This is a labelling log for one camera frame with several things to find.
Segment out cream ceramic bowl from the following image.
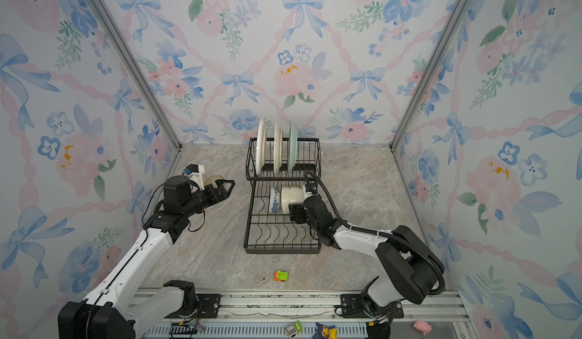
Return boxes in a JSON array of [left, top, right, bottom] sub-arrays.
[[280, 185, 309, 214]]

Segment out pink toy pig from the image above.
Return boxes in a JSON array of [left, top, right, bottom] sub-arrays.
[[413, 320, 432, 336]]

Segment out cream plate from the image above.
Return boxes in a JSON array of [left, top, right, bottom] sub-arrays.
[[273, 122, 283, 174]]

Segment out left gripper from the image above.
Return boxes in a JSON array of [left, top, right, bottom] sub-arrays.
[[182, 178, 234, 219]]

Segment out purple yellow toy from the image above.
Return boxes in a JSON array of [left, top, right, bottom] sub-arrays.
[[312, 322, 338, 339]]

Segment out white plate with blue rim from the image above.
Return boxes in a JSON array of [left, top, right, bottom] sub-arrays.
[[255, 118, 267, 176]]

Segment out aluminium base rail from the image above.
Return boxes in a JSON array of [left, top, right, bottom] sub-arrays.
[[90, 288, 478, 339]]

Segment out green white small box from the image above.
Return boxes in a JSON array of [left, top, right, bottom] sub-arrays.
[[284, 320, 303, 338]]

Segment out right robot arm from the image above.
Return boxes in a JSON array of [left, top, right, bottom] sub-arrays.
[[289, 194, 446, 319]]

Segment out small colourful toy cube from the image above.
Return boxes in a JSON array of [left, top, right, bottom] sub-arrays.
[[274, 270, 289, 281]]

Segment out black wire dish rack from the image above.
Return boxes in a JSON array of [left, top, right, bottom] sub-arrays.
[[243, 137, 321, 254]]

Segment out green plate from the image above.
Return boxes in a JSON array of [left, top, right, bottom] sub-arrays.
[[287, 122, 298, 174]]

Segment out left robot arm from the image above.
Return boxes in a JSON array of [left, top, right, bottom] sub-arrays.
[[58, 174, 236, 338]]

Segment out black corrugated cable hose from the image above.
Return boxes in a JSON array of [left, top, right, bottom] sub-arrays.
[[303, 170, 447, 297]]

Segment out blue floral bowl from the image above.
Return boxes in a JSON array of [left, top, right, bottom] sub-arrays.
[[268, 188, 282, 215]]

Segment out yellow transparent cup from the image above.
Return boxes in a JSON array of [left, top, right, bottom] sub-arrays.
[[205, 175, 224, 188]]

